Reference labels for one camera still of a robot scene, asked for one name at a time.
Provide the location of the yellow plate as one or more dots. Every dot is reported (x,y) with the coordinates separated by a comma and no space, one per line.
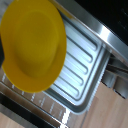
(33,46)

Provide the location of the ribbed silver oven tray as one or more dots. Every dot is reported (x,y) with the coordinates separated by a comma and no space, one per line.
(81,66)

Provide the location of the toaster oven door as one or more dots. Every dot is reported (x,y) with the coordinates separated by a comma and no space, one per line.
(30,106)

